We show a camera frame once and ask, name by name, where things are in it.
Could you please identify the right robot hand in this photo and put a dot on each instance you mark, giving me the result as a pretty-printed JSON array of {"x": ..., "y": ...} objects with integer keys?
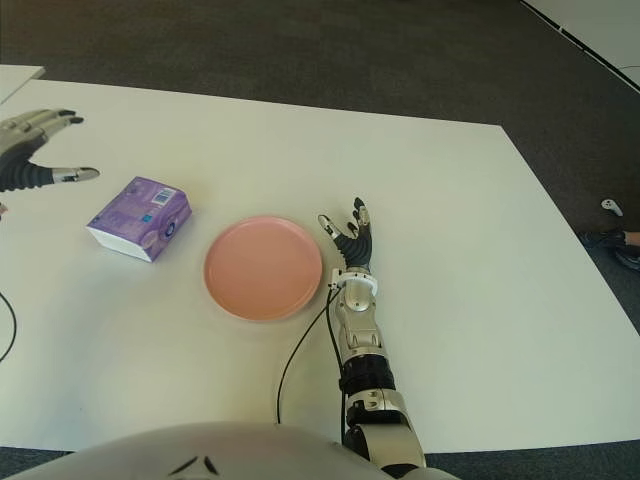
[{"x": 357, "y": 247}]

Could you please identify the pink round plate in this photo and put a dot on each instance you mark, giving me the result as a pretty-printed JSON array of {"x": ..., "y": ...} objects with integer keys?
[{"x": 262, "y": 267}]

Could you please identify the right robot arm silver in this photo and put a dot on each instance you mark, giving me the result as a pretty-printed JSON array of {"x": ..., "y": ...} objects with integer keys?
[{"x": 357, "y": 305}]

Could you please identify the silver robot torso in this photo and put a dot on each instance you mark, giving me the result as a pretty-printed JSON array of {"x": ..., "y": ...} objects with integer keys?
[{"x": 200, "y": 450}]

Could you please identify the dark sneaker of person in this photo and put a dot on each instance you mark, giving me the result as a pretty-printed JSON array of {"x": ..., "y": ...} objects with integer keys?
[{"x": 627, "y": 256}]

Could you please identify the white side table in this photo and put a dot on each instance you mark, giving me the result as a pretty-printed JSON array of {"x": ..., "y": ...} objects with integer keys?
[{"x": 15, "y": 80}]

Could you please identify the white handheld controller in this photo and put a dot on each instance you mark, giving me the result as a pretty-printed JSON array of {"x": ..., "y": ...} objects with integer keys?
[{"x": 611, "y": 206}]

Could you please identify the purple tissue paper pack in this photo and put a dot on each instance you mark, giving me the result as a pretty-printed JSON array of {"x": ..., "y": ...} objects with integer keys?
[{"x": 135, "y": 215}]

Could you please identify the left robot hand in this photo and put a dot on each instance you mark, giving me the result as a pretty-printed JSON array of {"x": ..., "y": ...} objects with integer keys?
[{"x": 15, "y": 172}]

